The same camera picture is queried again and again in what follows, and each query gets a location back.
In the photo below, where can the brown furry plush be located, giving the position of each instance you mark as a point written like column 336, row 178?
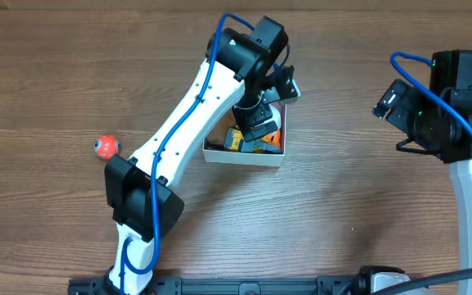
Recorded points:
column 221, row 133

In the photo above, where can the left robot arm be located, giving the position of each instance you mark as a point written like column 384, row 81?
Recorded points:
column 239, row 74

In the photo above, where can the white orange plush duck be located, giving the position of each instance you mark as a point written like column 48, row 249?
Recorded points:
column 274, row 138

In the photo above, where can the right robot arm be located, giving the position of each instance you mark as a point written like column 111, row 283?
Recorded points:
column 445, row 80

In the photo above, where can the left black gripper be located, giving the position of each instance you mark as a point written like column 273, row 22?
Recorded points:
column 254, row 124

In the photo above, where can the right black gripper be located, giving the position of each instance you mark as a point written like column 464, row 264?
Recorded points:
column 402, row 113

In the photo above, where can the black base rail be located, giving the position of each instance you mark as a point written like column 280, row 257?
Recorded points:
column 320, row 285

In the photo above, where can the yellow toy excavator truck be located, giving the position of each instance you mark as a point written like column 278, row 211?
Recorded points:
column 235, row 142

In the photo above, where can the red eyeball toy ball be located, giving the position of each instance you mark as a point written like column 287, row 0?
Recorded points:
column 107, row 146

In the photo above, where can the white box pink interior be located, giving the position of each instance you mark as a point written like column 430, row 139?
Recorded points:
column 213, row 152

